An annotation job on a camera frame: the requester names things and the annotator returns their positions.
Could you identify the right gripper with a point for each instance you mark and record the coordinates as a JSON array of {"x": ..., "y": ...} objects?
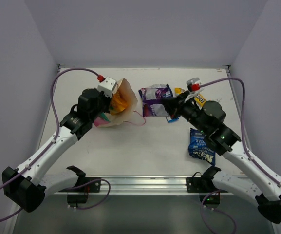
[{"x": 175, "y": 105}]

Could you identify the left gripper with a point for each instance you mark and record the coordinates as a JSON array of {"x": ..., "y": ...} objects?
[{"x": 106, "y": 105}]

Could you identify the blue M&M snack packet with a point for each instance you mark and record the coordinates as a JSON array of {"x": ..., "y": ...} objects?
[{"x": 171, "y": 120}]

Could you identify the dark blue snack packet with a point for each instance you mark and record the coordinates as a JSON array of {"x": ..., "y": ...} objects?
[{"x": 164, "y": 90}]

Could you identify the yellow M&M snack packet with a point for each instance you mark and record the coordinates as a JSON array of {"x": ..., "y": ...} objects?
[{"x": 178, "y": 91}]

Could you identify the purple snack packet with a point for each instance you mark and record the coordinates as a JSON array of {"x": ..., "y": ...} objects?
[{"x": 151, "y": 103}]

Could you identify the pink beige paper bag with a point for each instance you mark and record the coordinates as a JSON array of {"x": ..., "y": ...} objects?
[{"x": 129, "y": 115}]

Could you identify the dark blue chips bag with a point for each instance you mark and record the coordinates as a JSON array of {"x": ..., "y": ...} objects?
[{"x": 198, "y": 148}]

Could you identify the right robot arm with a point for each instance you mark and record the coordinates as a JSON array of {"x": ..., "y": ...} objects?
[{"x": 264, "y": 188}]

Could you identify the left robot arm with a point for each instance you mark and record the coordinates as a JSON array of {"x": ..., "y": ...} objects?
[{"x": 29, "y": 184}]

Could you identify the teal snack packet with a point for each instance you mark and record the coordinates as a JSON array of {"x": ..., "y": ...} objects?
[{"x": 104, "y": 117}]

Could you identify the orange yellow snack packet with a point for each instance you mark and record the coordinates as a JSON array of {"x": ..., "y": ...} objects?
[{"x": 118, "y": 104}]

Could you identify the right black controller box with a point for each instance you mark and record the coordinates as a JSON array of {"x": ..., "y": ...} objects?
[{"x": 213, "y": 200}]

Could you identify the black controller box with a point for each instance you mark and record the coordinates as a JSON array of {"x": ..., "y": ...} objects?
[
  {"x": 213, "y": 200},
  {"x": 76, "y": 199}
]

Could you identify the left black controller box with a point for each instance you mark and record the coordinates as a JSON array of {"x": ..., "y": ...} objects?
[{"x": 76, "y": 199}]

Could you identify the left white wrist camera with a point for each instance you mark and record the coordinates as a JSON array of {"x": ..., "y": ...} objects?
[{"x": 107, "y": 86}]

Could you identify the right black base bracket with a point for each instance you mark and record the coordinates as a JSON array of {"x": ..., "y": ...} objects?
[{"x": 201, "y": 183}]

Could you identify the black base bracket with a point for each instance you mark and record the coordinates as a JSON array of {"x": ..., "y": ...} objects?
[
  {"x": 201, "y": 183},
  {"x": 86, "y": 184}
]

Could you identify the aluminium mounting rail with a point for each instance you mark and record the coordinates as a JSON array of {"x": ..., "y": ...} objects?
[{"x": 164, "y": 184}]

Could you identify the left black base bracket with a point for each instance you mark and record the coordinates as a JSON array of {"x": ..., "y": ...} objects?
[{"x": 86, "y": 184}]

